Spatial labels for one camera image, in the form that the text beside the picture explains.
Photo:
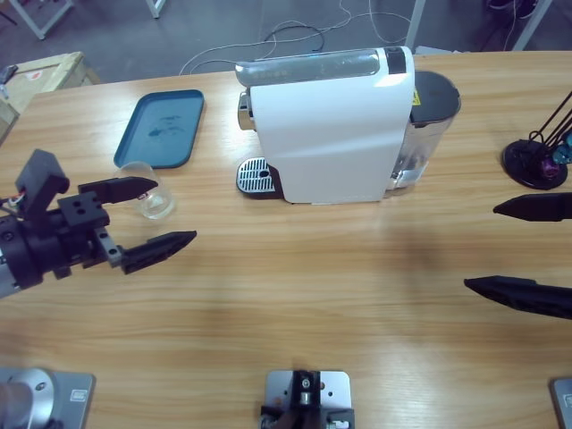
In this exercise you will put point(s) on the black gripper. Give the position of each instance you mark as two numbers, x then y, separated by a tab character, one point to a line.
49	241

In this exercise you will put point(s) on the purple coffee capsule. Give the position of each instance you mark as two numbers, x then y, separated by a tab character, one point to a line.
548	167

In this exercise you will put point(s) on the black capsule holder with rods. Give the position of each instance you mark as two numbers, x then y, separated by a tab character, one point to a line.
523	165

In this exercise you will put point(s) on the metal grid drip tray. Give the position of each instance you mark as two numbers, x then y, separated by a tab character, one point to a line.
252	176

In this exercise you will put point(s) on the silver coffee machine lever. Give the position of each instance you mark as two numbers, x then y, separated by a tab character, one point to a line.
304	67

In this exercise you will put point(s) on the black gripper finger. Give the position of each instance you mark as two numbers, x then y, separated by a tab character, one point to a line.
536	207
527	295

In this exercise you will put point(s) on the dark sneaker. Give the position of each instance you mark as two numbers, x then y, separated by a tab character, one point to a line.
509	6

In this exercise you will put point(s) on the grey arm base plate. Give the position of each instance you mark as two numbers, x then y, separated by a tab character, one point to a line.
563	402
67	411

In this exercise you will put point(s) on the white capsule coffee machine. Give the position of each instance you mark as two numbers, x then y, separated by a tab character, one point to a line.
330	134

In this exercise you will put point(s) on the grey floor box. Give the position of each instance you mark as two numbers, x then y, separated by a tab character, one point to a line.
438	50

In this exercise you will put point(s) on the wooden crate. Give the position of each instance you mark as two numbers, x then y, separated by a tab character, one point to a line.
53	71

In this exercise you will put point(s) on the white table leg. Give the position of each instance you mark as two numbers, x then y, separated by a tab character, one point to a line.
415	22
156	9

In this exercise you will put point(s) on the clear glass cup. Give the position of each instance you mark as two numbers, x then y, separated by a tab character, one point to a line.
156	205

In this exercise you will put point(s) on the grey mount plate dark post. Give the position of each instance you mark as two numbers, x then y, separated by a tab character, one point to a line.
335	384

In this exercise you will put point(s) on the blue plastic tray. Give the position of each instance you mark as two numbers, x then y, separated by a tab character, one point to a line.
156	129

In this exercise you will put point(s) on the clear water tank black lid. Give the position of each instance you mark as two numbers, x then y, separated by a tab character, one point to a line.
431	94

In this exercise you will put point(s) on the teal coffee capsule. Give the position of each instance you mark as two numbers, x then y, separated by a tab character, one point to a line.
562	154

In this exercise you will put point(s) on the small black tool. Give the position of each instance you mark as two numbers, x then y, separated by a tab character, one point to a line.
8	73

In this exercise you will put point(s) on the white table frame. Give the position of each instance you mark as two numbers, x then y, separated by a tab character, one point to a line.
40	31
532	27

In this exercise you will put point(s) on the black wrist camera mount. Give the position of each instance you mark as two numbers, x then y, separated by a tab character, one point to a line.
42	172

